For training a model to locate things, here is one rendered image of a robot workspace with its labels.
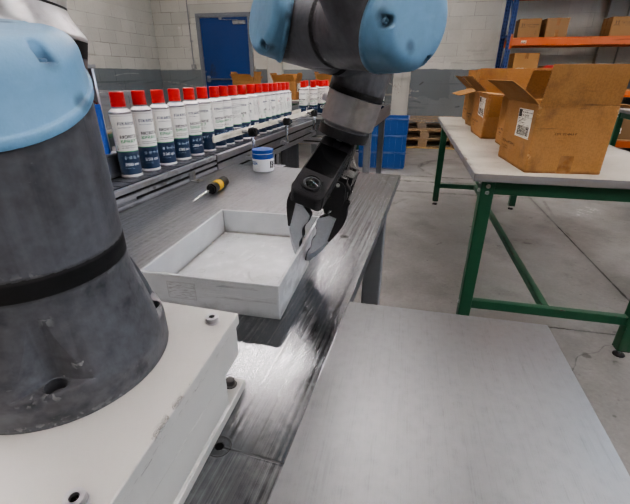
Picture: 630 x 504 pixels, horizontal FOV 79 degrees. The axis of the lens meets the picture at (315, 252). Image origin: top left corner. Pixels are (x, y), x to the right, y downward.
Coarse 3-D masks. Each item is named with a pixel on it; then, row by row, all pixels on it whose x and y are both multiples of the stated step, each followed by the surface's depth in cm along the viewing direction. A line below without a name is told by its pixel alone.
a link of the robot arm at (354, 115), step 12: (324, 96) 53; (336, 96) 50; (348, 96) 49; (324, 108) 52; (336, 108) 50; (348, 108) 49; (360, 108) 49; (372, 108) 50; (324, 120) 53; (336, 120) 50; (348, 120) 50; (360, 120) 50; (372, 120) 51; (348, 132) 51; (360, 132) 51
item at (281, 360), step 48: (192, 192) 105; (240, 192) 105; (288, 192) 105; (384, 192) 105; (144, 240) 75; (336, 240) 75; (336, 288) 58; (240, 336) 47; (288, 336) 47; (288, 384) 40; (240, 432) 35; (288, 432) 35; (240, 480) 31
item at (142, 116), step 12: (132, 96) 97; (144, 96) 98; (132, 108) 98; (144, 108) 98; (144, 120) 99; (144, 132) 100; (144, 144) 101; (156, 144) 104; (144, 156) 102; (156, 156) 104; (144, 168) 104; (156, 168) 105
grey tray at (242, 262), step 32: (224, 224) 77; (256, 224) 76; (160, 256) 57; (192, 256) 66; (224, 256) 67; (256, 256) 67; (288, 256) 67; (160, 288) 53; (192, 288) 52; (224, 288) 51; (256, 288) 50; (288, 288) 54
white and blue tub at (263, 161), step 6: (252, 150) 125; (258, 150) 124; (264, 150) 124; (270, 150) 125; (252, 156) 126; (258, 156) 124; (264, 156) 124; (270, 156) 125; (258, 162) 125; (264, 162) 125; (270, 162) 126; (258, 168) 126; (264, 168) 126; (270, 168) 127
